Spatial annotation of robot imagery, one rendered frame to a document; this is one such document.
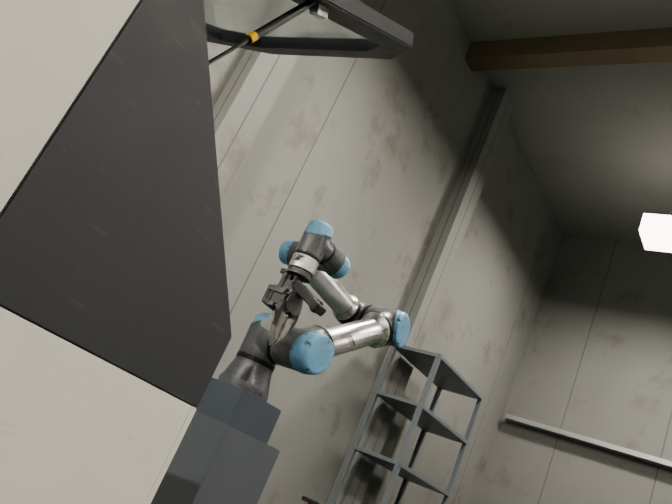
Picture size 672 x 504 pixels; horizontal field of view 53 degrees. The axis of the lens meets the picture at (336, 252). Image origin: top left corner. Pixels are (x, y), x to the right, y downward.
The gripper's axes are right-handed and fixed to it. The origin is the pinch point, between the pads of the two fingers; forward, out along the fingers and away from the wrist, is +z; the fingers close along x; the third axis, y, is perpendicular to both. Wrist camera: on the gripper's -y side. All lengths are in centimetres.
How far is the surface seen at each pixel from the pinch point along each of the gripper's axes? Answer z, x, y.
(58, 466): 42, 57, -15
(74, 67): -10, 92, -17
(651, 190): -451, -619, 52
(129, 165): -4, 75, -16
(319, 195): -183, -255, 221
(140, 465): 38, 39, -14
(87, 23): -16, 94, -17
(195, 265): 2, 51, -15
